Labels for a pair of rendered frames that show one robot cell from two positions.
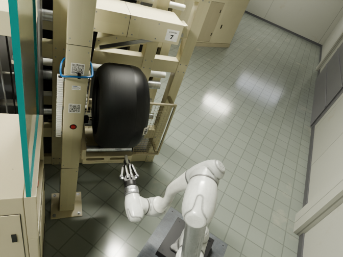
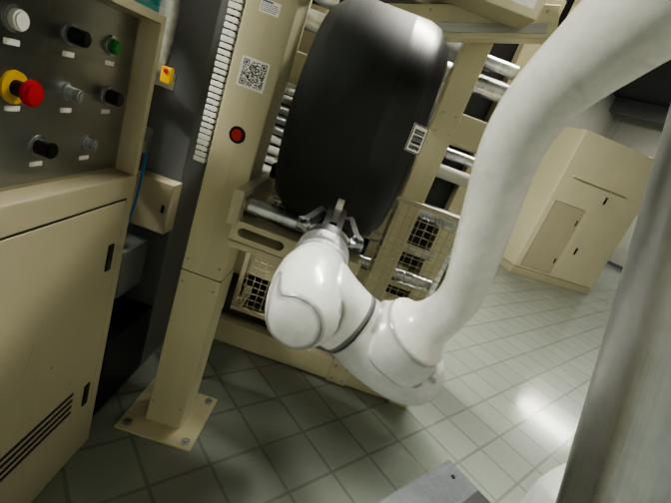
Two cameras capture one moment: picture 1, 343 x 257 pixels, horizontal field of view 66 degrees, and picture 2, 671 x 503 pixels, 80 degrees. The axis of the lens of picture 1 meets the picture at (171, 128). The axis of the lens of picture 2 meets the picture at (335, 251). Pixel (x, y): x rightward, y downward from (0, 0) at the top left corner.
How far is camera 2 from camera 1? 124 cm
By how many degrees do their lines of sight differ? 32
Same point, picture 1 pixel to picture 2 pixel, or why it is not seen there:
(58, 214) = (137, 424)
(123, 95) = (377, 16)
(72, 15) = not seen: outside the picture
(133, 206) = (305, 263)
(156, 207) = (404, 324)
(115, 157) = not seen: hidden behind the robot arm
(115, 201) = (286, 456)
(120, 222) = not seen: outside the picture
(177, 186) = (570, 30)
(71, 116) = (241, 99)
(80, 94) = (275, 32)
